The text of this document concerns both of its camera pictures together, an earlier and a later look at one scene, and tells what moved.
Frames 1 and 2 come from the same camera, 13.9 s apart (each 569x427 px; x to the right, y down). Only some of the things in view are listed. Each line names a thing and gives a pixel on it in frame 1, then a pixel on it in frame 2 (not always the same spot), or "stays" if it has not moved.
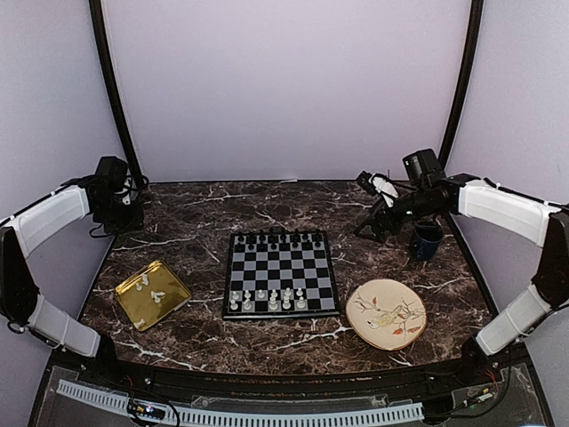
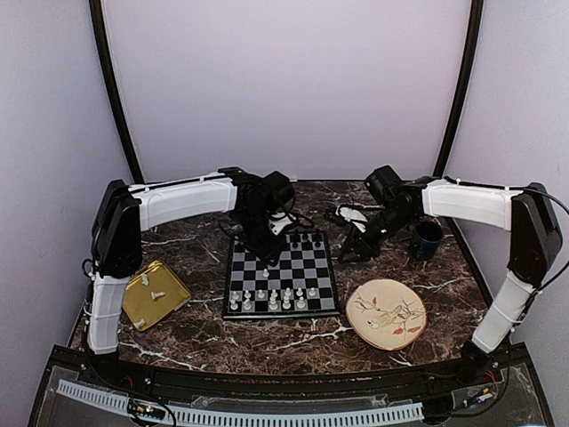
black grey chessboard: x=281 y=274 stays
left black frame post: x=97 y=22 stays
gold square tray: x=151 y=294 stays
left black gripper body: x=118 y=219 → x=255 y=236
